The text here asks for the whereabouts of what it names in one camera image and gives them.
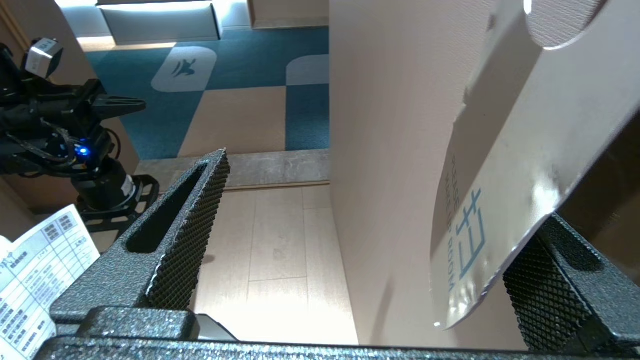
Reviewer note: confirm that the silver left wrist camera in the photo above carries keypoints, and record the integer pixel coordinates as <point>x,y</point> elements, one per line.
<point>44,55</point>

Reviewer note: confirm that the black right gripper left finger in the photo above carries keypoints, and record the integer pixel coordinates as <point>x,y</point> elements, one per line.
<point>125,270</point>

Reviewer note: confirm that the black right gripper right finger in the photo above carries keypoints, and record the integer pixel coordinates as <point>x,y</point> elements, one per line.
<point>575,300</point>

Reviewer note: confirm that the black left camera mount bracket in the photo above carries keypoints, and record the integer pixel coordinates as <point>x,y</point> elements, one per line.
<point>20,95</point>

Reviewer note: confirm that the black robot chassis part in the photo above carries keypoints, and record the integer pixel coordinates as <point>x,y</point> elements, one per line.
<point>105,190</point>

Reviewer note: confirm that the white printed paper sheet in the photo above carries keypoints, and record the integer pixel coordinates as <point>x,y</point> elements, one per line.
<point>40,280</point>

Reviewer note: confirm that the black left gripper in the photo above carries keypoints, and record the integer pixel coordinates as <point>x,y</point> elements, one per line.
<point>85,115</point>

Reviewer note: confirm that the blue and white door hanger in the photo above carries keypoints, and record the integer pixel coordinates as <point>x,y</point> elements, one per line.
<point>525,175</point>

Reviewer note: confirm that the beige room door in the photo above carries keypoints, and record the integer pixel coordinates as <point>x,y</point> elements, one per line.
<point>380,150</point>

